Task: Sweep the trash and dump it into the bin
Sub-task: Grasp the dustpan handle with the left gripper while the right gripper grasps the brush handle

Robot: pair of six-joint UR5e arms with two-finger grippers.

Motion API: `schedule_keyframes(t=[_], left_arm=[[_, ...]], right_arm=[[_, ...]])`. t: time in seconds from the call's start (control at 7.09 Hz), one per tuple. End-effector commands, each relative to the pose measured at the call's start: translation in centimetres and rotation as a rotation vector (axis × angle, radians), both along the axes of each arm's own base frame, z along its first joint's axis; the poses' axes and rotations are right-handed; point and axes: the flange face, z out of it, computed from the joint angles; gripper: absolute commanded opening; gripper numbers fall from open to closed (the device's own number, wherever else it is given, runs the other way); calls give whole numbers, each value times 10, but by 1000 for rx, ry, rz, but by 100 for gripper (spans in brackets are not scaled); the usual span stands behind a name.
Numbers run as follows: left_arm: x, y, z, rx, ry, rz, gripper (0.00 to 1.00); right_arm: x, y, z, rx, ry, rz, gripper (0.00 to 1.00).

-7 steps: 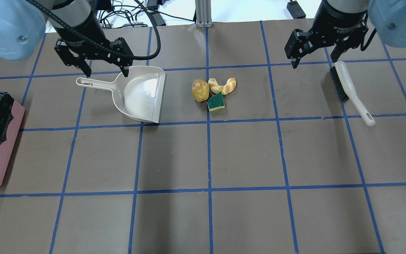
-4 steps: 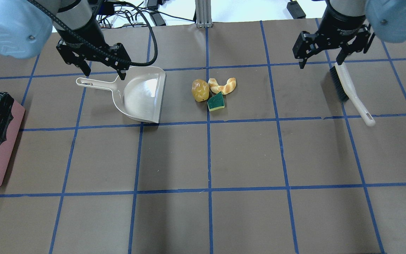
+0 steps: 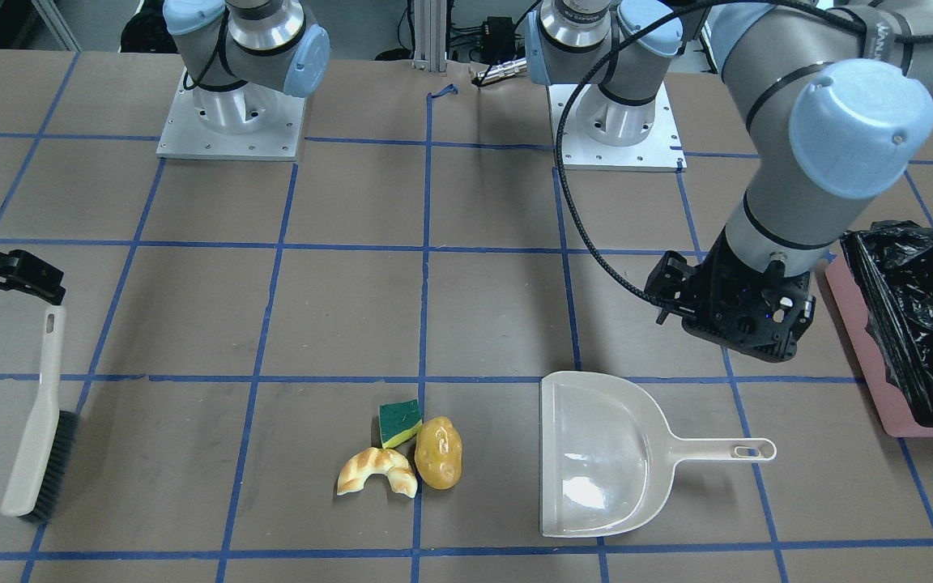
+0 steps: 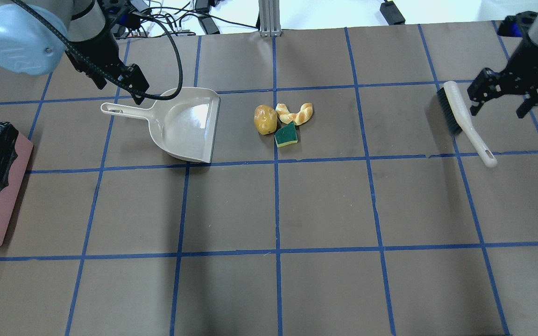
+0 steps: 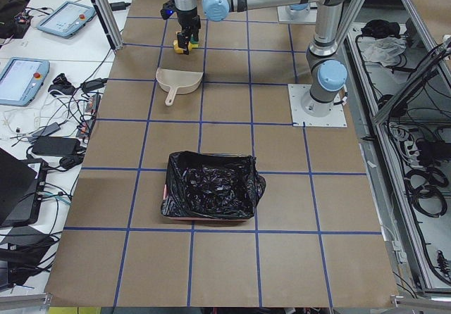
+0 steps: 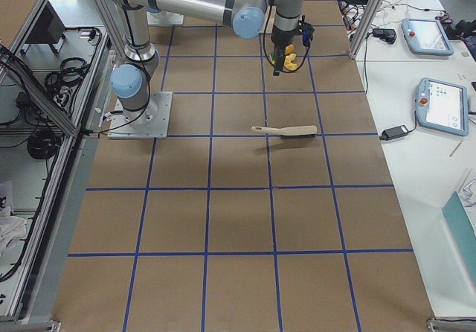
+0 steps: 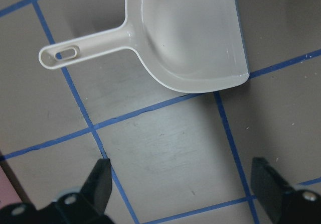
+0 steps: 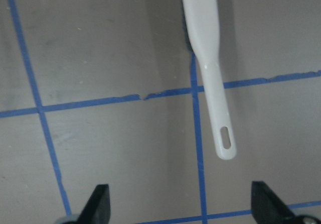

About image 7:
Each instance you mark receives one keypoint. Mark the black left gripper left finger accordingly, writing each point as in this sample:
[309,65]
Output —
[98,185]

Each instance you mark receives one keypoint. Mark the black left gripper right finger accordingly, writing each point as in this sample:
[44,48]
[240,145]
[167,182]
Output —
[272,191]

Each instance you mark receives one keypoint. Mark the white dustpan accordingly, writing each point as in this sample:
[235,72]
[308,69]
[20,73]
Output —
[189,46]

